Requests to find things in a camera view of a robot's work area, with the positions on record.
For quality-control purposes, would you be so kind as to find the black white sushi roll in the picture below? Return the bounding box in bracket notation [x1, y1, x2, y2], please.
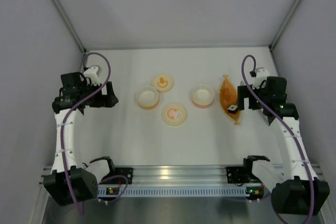
[227, 104, 239, 114]

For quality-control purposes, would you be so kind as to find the cream lid pink handle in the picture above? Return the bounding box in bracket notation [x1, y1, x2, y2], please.
[162, 103, 187, 126]

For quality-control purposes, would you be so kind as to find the orange fried food piece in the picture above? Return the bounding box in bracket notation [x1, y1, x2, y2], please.
[221, 88, 232, 102]

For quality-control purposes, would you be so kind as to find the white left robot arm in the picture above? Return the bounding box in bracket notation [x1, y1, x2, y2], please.
[43, 72, 119, 206]

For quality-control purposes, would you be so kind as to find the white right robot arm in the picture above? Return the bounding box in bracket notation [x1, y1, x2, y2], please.
[237, 76, 330, 218]

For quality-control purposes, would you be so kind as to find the yellow lunch bowl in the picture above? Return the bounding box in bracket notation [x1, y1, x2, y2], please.
[136, 86, 160, 110]

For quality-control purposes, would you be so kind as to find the pink lunch bowl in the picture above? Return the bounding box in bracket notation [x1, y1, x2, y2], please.
[191, 84, 215, 109]

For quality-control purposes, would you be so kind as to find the woven boat-shaped basket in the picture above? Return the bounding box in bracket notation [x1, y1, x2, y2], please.
[219, 74, 240, 125]

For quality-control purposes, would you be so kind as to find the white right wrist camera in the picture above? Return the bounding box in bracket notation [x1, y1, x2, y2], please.
[253, 68, 270, 88]

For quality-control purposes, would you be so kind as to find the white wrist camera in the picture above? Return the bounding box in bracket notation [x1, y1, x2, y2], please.
[253, 68, 270, 88]
[83, 66, 101, 84]

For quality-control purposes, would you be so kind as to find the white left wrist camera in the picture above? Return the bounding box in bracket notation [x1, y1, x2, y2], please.
[83, 66, 101, 84]

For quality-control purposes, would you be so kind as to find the cream lid orange handle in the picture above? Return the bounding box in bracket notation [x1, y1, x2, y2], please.
[152, 73, 174, 92]

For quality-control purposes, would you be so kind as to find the left aluminium frame post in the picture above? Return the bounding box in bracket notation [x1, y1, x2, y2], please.
[51, 0, 87, 54]

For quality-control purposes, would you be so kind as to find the aluminium frame post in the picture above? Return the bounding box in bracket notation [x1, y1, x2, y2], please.
[51, 0, 87, 54]
[268, 0, 303, 52]

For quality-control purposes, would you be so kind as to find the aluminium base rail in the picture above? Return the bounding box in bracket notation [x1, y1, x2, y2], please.
[39, 165, 323, 199]

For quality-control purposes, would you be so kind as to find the right aluminium frame post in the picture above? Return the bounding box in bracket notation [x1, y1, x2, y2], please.
[268, 0, 303, 52]

